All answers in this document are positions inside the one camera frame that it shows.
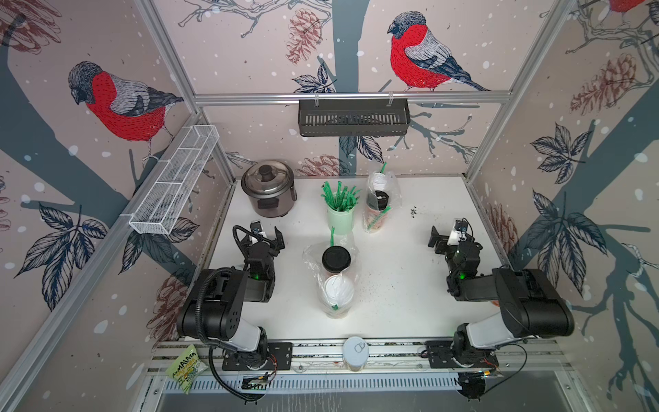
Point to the red cup black lid front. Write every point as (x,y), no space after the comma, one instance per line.
(376,201)

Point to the green straw holder cup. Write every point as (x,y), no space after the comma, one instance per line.
(341,203)

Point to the green snack packet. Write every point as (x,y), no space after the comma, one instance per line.
(186,368)

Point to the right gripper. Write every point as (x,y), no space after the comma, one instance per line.
(435,238)

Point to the can on front rail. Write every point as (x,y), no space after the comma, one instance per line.
(355,353)

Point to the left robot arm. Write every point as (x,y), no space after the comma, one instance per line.
(212,312)

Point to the white mesh wall shelf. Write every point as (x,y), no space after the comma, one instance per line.
(164,203)

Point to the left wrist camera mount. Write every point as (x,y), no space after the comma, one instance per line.
(257,231)

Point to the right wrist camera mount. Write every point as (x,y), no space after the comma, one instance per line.
(455,238)

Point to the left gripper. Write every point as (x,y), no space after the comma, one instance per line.
(279,242)

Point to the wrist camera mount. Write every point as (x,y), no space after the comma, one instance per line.
(257,231)
(455,238)

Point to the silver rice cooker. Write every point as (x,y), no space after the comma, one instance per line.
(270,188)

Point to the red cup black lid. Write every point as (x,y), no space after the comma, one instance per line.
(336,259)
(376,201)

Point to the clear plastic carrier bag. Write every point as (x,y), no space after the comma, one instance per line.
(394,192)

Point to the black hanging wire basket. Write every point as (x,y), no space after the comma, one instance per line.
(353,118)

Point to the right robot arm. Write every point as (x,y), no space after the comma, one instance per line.
(529,305)

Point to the yellow cup white lid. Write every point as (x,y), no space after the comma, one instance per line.
(338,294)

